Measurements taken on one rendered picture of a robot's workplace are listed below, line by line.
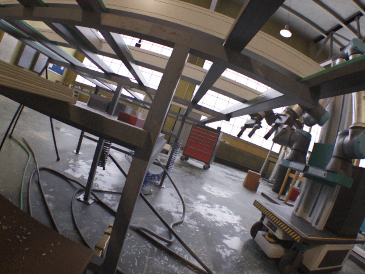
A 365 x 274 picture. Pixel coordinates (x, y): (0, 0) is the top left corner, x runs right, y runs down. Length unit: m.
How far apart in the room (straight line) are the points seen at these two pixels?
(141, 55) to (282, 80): 0.64
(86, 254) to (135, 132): 0.31
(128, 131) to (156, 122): 0.06
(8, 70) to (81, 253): 0.39
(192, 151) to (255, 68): 4.23
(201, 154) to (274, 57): 4.13
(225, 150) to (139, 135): 8.61
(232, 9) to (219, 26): 10.74
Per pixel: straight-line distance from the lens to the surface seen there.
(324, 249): 1.38
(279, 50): 0.51
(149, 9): 0.50
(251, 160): 9.41
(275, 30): 11.63
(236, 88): 0.88
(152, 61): 0.88
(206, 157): 4.50
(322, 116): 1.07
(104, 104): 1.50
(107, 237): 0.62
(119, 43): 0.66
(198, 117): 8.15
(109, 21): 0.45
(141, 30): 0.42
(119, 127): 0.34
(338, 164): 1.27
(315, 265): 1.42
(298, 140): 1.62
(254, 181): 4.27
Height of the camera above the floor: 0.63
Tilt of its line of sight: 1 degrees down
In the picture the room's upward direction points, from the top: 20 degrees clockwise
